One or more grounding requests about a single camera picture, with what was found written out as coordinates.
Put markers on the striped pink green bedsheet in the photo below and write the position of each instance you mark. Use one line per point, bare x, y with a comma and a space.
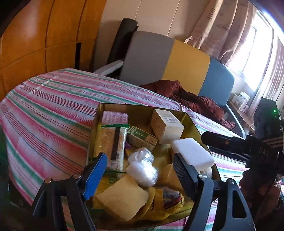
47, 120

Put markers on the yellow patterned sock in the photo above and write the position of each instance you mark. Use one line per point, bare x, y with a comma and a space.
162, 203

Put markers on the white foam block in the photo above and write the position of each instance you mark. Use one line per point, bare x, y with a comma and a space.
193, 153

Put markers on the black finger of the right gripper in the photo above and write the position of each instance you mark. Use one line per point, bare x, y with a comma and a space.
236, 154

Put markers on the pink patterned curtain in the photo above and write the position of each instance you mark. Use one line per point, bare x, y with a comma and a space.
246, 43

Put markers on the person right hand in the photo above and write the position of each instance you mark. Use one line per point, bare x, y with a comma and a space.
261, 198

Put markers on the white plastic bag ball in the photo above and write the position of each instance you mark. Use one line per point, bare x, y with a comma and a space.
141, 154

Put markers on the grey yellow blue armchair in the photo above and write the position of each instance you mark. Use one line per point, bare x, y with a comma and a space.
151, 57

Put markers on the maroon jacket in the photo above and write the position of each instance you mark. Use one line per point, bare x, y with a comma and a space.
199, 104

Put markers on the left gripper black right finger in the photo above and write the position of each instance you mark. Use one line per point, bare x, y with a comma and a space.
188, 177

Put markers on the beige ointment carton box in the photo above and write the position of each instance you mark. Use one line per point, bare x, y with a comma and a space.
166, 127

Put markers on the green biscuit pack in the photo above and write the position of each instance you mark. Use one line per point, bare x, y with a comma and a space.
110, 140

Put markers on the wooden side desk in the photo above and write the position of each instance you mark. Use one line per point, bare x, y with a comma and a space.
246, 122

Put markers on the white boxes on desk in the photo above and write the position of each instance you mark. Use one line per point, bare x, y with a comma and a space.
241, 101

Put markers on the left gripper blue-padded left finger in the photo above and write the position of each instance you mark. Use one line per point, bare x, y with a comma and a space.
93, 175

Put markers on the orange wooden wardrobe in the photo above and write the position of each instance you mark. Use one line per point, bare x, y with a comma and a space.
49, 35

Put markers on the white knitted sock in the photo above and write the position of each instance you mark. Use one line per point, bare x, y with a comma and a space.
208, 172

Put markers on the green small carton box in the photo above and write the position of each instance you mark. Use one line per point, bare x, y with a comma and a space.
141, 139

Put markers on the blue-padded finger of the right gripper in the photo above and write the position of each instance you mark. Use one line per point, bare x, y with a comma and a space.
225, 143

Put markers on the green yellow snack pack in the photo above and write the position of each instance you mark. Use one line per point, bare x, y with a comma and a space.
107, 180

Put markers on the black rolled mat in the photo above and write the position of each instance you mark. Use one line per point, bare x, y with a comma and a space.
122, 40

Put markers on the gold tin tray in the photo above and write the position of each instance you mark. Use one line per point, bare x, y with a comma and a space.
140, 116

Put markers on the purple snack pouch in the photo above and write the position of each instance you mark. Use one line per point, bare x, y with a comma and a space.
127, 145

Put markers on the yellow sponge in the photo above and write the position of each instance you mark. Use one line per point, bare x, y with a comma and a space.
123, 199
169, 178

